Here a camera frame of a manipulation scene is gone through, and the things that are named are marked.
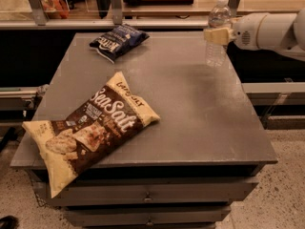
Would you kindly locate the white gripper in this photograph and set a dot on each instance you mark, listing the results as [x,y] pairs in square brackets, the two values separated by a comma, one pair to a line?
[246,31]

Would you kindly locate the clear plastic water bottle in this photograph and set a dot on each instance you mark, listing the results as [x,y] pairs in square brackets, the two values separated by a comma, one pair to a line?
[219,21]

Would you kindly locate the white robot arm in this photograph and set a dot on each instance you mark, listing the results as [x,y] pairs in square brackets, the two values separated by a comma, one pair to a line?
[283,33]

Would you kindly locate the blue Kettle chip bag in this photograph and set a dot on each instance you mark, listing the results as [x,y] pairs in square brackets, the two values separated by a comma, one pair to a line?
[118,41]

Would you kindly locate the yellow brown Sea Salt bag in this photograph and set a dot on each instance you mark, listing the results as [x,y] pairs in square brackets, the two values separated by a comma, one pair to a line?
[108,119]

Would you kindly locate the orange snack bag behind glass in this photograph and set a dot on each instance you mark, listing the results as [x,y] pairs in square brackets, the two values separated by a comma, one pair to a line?
[58,6]

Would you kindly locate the grey drawer cabinet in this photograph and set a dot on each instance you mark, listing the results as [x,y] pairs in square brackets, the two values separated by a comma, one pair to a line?
[207,131]

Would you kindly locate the black shoe at corner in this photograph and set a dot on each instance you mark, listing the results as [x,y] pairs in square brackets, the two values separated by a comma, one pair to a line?
[9,222]

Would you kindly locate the upper drawer with handle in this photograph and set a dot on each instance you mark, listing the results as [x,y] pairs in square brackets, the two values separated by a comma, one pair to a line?
[211,191]

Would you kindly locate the drawer with handle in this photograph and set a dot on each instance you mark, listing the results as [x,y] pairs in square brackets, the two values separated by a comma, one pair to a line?
[211,191]
[147,216]

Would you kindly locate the metal shelf rail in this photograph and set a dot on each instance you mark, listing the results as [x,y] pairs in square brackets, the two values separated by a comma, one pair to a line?
[143,24]

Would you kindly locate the lower drawer with handle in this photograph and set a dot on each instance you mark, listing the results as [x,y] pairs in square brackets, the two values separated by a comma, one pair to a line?
[147,216]

